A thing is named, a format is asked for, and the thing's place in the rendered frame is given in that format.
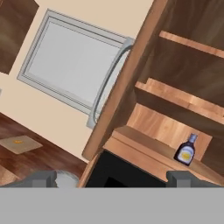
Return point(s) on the beige cutting board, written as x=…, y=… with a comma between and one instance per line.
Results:
x=20, y=144

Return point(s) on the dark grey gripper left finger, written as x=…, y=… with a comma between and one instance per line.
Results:
x=40, y=179

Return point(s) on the black appliance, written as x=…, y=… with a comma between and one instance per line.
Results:
x=122, y=173

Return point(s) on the open wooden cabinet with shelves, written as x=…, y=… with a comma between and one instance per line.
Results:
x=175, y=96

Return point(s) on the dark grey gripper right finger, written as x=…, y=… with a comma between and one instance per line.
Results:
x=183, y=179

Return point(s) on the dark condiment bottle yellow label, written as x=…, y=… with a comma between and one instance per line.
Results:
x=185, y=153

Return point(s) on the dark wooden wall cabinet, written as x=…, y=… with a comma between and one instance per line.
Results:
x=13, y=32

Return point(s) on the white plate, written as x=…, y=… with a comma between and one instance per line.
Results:
x=66, y=179

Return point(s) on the orange shrimp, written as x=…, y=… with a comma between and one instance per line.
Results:
x=17, y=142

